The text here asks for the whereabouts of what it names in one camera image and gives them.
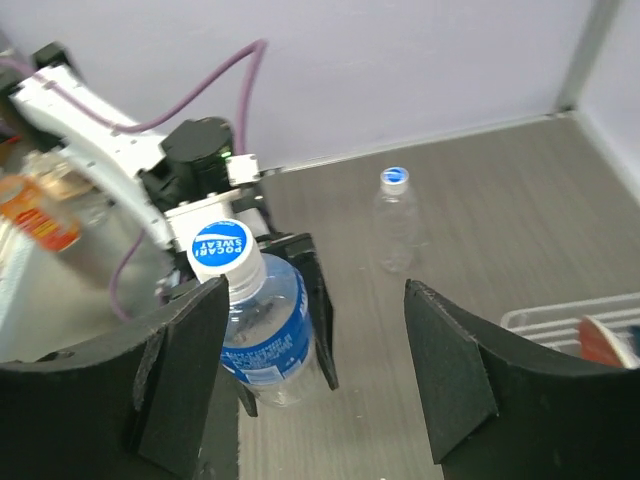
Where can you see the white blue bottle cap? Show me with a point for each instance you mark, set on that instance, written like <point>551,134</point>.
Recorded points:
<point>394,181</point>

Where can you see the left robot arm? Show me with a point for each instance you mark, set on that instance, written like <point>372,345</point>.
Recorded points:
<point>195,194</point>

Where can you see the white wire dish rack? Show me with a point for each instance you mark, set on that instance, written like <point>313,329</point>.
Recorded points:
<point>556,326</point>

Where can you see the orange labelled can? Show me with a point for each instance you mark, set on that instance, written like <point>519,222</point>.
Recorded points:
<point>35,213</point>

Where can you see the clear unlabelled plastic bottle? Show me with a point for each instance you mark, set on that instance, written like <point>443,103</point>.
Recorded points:
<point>397,227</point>

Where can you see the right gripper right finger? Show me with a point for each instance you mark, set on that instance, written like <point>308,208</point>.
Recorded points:
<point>498,406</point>

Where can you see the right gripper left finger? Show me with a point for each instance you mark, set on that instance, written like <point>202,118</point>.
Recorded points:
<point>147,400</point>

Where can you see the blue labelled plastic bottle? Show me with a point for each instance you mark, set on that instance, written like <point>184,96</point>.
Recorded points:
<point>270,345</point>

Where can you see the red teal plate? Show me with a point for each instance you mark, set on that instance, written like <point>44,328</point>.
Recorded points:
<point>600,345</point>

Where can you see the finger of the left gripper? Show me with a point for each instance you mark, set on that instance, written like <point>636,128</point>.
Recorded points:
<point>247,399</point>
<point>300,251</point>

